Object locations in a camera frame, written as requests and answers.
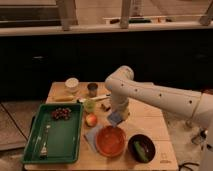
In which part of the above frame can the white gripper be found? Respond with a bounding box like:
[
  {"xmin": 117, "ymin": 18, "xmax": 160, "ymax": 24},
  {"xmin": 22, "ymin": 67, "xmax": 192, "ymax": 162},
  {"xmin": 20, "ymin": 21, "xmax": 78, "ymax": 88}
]
[{"xmin": 111, "ymin": 99, "xmax": 130, "ymax": 120}]

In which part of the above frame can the blue sponge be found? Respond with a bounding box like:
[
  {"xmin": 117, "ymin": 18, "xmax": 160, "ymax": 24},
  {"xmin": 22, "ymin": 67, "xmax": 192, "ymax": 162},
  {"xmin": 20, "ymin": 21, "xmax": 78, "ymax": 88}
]
[{"xmin": 107, "ymin": 112, "xmax": 123, "ymax": 127}]

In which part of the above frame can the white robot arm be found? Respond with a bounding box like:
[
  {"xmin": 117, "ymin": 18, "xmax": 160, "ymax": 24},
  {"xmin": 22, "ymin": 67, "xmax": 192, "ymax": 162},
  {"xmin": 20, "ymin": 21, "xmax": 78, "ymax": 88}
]
[{"xmin": 105, "ymin": 66, "xmax": 213, "ymax": 171}]

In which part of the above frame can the green plastic tray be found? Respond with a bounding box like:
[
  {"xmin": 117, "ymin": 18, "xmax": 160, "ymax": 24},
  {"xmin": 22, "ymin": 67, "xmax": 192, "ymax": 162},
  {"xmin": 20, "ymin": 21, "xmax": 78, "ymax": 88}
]
[{"xmin": 22, "ymin": 103, "xmax": 83, "ymax": 164}]

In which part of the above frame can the green cup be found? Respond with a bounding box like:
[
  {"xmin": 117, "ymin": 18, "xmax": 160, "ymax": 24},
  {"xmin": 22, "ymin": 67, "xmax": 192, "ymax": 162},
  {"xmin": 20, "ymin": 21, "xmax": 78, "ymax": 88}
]
[{"xmin": 83, "ymin": 99, "xmax": 95, "ymax": 113}]

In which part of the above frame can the red yellow apple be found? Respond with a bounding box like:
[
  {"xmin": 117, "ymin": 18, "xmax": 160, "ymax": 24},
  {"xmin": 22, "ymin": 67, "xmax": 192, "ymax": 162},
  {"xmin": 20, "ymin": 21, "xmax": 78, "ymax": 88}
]
[{"xmin": 85, "ymin": 113, "xmax": 98, "ymax": 127}]

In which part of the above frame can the orange bowl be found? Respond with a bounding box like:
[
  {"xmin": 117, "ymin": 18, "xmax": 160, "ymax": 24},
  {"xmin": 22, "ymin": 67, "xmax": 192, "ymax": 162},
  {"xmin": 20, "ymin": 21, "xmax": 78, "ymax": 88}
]
[{"xmin": 95, "ymin": 126, "xmax": 126, "ymax": 157}]

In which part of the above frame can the green cucumber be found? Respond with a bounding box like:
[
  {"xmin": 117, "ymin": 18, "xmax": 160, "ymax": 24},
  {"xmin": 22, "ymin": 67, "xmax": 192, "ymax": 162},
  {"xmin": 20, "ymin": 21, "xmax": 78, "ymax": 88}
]
[{"xmin": 134, "ymin": 141, "xmax": 148, "ymax": 163}]

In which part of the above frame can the white cup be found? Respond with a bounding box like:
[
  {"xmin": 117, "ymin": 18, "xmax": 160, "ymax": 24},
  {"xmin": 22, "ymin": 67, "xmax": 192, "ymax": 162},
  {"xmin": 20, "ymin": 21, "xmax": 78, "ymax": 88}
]
[{"xmin": 65, "ymin": 78, "xmax": 79, "ymax": 93}]

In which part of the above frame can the black bowl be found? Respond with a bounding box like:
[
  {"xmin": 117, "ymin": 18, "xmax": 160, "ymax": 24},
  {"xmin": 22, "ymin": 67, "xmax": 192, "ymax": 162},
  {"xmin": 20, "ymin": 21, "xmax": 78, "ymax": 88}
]
[{"xmin": 128, "ymin": 134, "xmax": 156, "ymax": 163}]

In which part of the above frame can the bunch of dark grapes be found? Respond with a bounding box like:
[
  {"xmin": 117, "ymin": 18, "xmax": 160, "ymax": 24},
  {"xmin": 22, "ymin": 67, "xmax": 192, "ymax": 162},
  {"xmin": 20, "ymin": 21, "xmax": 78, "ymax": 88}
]
[{"xmin": 51, "ymin": 108, "xmax": 71, "ymax": 120}]

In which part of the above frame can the silver fork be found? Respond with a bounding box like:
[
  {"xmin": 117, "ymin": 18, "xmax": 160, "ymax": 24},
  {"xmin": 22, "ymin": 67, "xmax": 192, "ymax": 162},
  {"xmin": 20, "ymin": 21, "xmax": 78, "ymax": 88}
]
[{"xmin": 40, "ymin": 124, "xmax": 51, "ymax": 158}]

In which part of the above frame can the white handled utensil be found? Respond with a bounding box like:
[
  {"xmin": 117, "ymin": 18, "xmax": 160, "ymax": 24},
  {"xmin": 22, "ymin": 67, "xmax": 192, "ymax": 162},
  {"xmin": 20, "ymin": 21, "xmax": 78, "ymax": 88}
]
[{"xmin": 77, "ymin": 94, "xmax": 110, "ymax": 103}]

